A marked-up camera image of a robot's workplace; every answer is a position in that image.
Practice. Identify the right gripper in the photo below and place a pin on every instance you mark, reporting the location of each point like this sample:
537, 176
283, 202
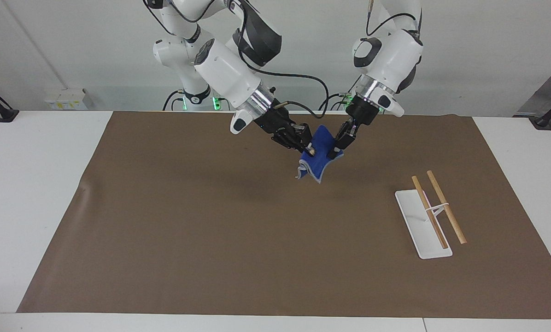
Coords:
278, 121

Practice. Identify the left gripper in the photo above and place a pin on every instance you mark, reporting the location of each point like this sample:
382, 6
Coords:
361, 112

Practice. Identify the blue towel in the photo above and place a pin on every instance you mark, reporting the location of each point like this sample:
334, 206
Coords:
319, 157

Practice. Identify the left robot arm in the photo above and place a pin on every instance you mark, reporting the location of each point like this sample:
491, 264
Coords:
395, 50

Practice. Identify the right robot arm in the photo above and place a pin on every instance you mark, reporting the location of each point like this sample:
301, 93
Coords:
222, 69

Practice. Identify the white rack with wooden bars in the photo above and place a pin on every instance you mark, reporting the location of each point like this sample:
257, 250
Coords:
423, 226

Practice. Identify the white wall socket box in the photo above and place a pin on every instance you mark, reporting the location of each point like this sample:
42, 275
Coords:
68, 99

